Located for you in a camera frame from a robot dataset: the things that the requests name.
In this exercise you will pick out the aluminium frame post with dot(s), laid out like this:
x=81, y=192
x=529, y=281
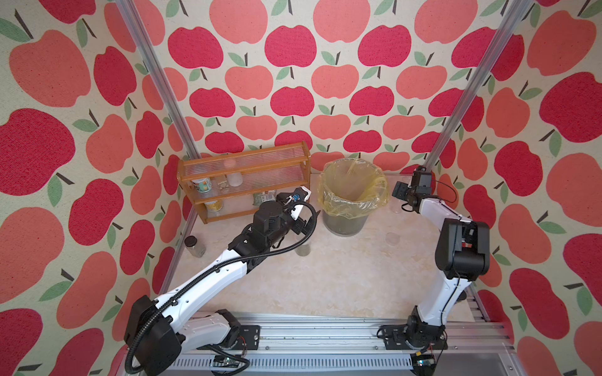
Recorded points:
x=513, y=17
x=136, y=27

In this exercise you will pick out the right aluminium frame post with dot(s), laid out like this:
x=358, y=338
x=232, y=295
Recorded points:
x=513, y=17

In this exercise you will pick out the metal mesh trash bin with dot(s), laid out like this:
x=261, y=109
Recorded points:
x=344, y=221

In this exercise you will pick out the yellow plastic bin liner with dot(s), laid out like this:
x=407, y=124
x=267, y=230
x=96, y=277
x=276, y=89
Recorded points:
x=352, y=188

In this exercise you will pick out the clear jar with mung beans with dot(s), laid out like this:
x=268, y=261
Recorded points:
x=304, y=249

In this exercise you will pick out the wooden spice rack shelf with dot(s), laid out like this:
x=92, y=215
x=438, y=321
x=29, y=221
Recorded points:
x=282, y=168

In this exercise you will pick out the left aluminium frame post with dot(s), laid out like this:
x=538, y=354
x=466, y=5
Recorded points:
x=136, y=27

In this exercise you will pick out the small glass jar on shelf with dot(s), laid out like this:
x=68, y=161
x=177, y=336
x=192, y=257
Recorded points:
x=222, y=184

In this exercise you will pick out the green label cup on shelf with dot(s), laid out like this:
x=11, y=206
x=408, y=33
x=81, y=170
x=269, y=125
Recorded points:
x=202, y=186

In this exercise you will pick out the clear plastic jar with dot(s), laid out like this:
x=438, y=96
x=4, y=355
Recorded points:
x=392, y=239

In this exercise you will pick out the white bottle on shelf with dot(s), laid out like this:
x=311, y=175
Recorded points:
x=235, y=179

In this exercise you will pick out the yellow container lower shelf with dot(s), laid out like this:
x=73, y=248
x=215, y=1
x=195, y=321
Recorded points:
x=214, y=206

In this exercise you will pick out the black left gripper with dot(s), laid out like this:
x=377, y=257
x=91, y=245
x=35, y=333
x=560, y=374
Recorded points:
x=300, y=225

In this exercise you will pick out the packet on lower shelf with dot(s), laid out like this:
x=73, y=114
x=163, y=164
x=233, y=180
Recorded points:
x=264, y=196

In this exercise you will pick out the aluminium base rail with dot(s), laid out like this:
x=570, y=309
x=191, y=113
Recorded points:
x=271, y=344

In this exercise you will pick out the small black lid spice jar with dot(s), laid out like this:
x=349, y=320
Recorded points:
x=194, y=246

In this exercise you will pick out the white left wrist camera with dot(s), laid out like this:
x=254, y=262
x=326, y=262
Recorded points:
x=292, y=202

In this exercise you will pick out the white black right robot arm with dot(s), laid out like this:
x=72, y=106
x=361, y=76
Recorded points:
x=461, y=256

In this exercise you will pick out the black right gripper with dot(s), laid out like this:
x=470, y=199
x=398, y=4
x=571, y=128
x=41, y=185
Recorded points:
x=404, y=192

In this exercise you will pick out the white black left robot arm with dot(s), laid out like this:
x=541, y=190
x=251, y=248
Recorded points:
x=159, y=330

